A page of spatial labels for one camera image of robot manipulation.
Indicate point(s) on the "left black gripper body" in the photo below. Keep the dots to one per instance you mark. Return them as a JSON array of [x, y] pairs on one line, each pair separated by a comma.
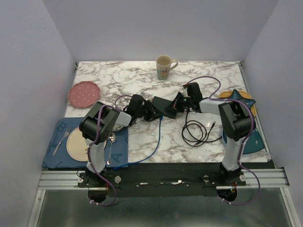
[[147, 110]]

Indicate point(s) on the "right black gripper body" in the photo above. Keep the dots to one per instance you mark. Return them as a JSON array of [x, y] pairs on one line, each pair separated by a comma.
[[181, 102]]

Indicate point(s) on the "dark grey network switch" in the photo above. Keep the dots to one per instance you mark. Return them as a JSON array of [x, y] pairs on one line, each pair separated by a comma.
[[160, 103]]

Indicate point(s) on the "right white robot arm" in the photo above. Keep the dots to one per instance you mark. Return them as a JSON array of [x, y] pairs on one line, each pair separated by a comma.
[[237, 122]]

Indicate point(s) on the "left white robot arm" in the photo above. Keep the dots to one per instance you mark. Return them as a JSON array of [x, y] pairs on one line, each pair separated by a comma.
[[98, 123]]

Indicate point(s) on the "floral patterned bowl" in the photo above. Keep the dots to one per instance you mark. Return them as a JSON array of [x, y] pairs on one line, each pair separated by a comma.
[[117, 127]]

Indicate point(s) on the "cream patterned mug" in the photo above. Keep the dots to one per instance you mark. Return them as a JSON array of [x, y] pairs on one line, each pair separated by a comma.
[[164, 65]]

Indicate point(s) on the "yellow woven tray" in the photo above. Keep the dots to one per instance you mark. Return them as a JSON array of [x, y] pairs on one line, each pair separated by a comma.
[[227, 95]]

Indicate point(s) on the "silver spoon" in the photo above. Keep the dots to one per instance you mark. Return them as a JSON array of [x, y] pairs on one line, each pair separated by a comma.
[[111, 139]]

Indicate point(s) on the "blue star shaped dish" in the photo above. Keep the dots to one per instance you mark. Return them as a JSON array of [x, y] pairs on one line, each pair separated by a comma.
[[238, 94]]

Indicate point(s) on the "pink polka dot plate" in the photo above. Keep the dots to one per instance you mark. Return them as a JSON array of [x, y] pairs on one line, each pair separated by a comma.
[[83, 94]]

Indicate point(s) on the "cream round plate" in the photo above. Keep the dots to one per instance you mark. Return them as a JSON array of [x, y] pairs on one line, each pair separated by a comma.
[[76, 146]]

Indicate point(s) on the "teal ceramic plate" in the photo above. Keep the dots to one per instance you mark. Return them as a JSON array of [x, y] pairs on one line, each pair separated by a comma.
[[254, 143]]

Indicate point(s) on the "silver fork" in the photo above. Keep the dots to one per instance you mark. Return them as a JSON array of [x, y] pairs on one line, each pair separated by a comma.
[[66, 134]]

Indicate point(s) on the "blue letter placemat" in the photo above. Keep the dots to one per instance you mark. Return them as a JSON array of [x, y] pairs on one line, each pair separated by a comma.
[[62, 160]]

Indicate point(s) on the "black mounting base plate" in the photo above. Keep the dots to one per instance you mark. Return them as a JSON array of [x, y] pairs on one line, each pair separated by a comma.
[[162, 180]]

